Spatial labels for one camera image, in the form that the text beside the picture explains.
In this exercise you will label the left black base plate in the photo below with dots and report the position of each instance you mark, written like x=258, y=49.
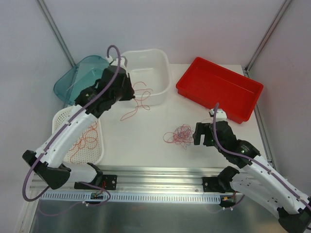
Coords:
x=108, y=182

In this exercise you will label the teal transparent plastic bin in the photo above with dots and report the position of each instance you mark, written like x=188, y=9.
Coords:
x=81, y=76

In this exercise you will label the right aluminium frame post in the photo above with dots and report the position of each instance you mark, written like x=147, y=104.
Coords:
x=268, y=34

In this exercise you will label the aluminium mounting rail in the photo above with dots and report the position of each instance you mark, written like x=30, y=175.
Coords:
x=131, y=179

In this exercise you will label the red plastic tray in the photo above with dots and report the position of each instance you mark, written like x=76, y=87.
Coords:
x=207, y=84

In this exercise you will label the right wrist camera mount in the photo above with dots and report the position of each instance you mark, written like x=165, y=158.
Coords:
x=219, y=115

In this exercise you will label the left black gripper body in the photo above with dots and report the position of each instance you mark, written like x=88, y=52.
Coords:
x=126, y=88

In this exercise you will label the white plastic tub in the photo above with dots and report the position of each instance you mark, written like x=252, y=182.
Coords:
x=150, y=75

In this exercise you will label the white slotted cable duct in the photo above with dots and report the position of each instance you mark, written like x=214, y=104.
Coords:
x=132, y=197

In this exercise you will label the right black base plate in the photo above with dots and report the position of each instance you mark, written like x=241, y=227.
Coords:
x=215, y=184

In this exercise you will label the left aluminium frame post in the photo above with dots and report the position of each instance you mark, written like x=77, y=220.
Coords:
x=57, y=34

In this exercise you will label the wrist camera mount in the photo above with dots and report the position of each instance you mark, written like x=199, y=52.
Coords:
x=219, y=115
x=114, y=62

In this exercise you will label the white perforated basket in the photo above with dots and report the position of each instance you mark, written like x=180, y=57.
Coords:
x=89, y=146

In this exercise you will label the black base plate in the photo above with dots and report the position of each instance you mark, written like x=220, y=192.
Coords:
x=108, y=182
x=215, y=184

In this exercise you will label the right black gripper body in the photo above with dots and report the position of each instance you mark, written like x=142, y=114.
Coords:
x=207, y=134

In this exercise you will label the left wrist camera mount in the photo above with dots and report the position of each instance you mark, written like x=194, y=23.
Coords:
x=114, y=62

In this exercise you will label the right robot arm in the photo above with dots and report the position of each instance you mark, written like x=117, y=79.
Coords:
x=254, y=177

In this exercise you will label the aluminium frame post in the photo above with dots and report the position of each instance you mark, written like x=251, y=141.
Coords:
x=57, y=34
x=268, y=34

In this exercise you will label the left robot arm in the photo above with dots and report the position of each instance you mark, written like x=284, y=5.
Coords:
x=48, y=160

